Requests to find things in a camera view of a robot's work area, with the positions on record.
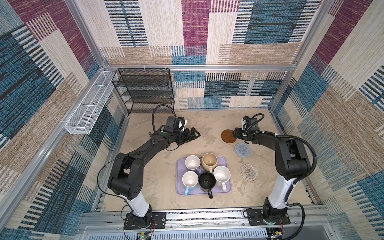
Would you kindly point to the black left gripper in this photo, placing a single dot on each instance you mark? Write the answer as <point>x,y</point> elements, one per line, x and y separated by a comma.
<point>187,138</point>

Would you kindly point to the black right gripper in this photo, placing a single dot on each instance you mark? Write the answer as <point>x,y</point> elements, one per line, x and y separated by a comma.
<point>237,133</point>

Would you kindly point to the blue-grey woven round coaster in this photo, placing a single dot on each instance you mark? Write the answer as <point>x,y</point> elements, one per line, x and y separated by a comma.
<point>243,150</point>

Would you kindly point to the brown wooden round coaster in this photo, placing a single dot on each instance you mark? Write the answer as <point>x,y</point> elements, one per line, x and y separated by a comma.
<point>228,136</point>

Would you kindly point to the lavender mug white inside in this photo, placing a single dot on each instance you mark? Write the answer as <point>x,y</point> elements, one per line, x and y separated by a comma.
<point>193,163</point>

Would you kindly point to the clear patterned glass coaster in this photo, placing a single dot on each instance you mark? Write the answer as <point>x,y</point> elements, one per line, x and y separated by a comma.
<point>249,172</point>

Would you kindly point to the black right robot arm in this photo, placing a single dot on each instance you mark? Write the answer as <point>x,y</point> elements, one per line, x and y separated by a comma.
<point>295,159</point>

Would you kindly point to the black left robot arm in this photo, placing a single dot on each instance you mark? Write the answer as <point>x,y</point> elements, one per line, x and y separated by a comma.
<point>127,174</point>

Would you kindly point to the beige ceramic mug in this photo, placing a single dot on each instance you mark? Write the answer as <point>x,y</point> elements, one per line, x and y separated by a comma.
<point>209,162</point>

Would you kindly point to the white ceramic mug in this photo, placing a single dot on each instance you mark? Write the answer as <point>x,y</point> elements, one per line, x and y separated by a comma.
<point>222,175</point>

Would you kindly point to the black ceramic mug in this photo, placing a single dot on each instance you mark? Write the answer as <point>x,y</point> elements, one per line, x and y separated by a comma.
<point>207,182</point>

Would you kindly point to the light blue handled mug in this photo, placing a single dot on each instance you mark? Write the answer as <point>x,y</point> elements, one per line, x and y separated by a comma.
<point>190,180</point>

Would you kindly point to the black wire mesh shelf rack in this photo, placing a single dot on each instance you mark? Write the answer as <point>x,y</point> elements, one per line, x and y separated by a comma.
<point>142,90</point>

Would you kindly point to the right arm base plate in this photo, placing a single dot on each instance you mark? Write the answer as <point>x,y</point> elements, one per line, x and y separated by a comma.
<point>255,218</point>

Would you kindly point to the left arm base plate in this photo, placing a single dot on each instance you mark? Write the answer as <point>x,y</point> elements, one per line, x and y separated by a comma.
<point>156,220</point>

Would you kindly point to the white wire mesh wall basket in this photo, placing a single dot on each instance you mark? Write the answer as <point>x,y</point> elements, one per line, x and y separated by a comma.
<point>87,112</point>

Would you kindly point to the aluminium front rail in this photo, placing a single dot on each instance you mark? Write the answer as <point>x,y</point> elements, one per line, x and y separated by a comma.
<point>193,224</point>

